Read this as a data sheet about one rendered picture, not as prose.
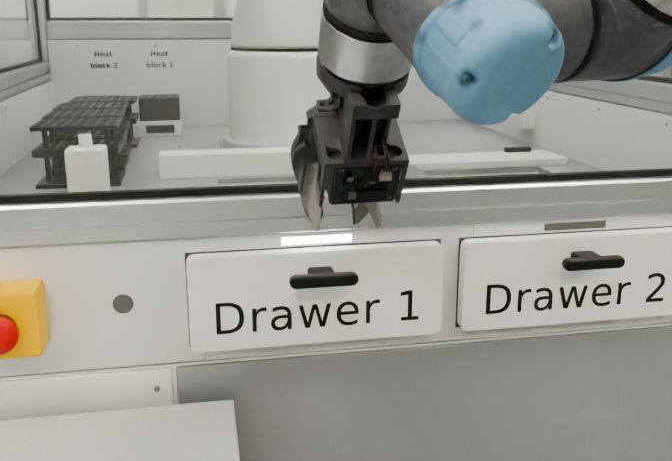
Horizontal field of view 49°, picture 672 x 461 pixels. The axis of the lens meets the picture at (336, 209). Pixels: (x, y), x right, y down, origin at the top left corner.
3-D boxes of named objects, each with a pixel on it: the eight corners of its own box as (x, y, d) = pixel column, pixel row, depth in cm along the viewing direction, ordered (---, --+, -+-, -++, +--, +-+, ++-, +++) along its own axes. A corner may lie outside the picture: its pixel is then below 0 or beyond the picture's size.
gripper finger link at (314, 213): (294, 260, 70) (315, 195, 64) (286, 214, 74) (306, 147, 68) (325, 261, 71) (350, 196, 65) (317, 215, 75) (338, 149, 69)
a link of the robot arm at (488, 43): (636, 22, 43) (526, -71, 49) (491, 22, 37) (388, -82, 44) (570, 127, 48) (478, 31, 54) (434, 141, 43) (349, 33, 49)
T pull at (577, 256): (625, 268, 86) (626, 256, 85) (565, 272, 84) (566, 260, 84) (608, 258, 89) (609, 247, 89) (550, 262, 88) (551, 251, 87)
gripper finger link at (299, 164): (284, 191, 69) (303, 121, 63) (282, 180, 70) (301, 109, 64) (332, 194, 71) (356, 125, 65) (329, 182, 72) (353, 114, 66)
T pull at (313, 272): (359, 285, 80) (359, 273, 80) (290, 290, 79) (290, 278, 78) (352, 274, 83) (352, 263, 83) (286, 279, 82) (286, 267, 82)
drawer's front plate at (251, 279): (441, 333, 87) (444, 244, 85) (190, 353, 82) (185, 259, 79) (436, 327, 89) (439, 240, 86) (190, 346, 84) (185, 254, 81)
